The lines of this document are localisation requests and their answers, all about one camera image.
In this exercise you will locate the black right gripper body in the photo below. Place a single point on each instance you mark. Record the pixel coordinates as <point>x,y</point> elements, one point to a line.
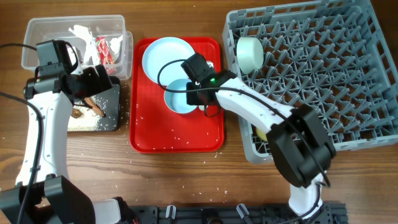
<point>193,98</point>

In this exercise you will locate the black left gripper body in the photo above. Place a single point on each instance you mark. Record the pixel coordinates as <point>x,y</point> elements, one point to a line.
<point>89,84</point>

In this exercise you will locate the brown carrot piece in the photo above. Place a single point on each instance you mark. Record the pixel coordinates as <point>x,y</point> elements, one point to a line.
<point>94,107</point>

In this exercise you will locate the light blue bowl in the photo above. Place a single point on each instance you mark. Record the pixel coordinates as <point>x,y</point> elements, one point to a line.
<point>176,102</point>

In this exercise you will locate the brown food scrap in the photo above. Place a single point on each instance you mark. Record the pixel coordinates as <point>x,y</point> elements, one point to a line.
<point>76,113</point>

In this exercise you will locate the white rice grains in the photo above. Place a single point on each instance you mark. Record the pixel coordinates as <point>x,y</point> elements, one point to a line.
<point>87,119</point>

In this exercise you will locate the large light blue plate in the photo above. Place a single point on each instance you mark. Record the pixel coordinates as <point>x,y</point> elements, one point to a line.
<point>163,51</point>

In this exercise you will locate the light green bowl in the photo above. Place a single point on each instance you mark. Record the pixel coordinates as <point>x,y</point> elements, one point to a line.
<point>250,54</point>

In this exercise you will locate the yellow plastic cup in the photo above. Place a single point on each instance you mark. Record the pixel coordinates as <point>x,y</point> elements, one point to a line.
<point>261,134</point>

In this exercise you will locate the white plastic spoon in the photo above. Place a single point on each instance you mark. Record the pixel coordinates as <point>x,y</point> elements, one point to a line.
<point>203,107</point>

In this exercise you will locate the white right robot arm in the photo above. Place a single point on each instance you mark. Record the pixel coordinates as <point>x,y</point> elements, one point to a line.
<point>299,143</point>

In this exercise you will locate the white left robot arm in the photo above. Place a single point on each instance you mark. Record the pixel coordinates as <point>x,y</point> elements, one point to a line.
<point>43,192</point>

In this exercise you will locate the black waste tray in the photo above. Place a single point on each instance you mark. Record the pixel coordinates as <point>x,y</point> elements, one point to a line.
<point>110,105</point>

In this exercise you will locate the clear plastic waste bin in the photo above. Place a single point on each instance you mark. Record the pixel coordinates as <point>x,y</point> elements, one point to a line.
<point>43,32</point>

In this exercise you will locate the grey dishwasher rack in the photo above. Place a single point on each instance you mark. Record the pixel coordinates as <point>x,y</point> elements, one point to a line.
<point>331,55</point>

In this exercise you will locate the white crumpled paper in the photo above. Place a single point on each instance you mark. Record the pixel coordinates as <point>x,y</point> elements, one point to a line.
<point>90,56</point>

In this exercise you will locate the red snack wrapper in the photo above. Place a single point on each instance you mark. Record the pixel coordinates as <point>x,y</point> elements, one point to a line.
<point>104,52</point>

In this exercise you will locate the red serving tray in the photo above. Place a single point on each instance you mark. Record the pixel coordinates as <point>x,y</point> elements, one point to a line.
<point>156,129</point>

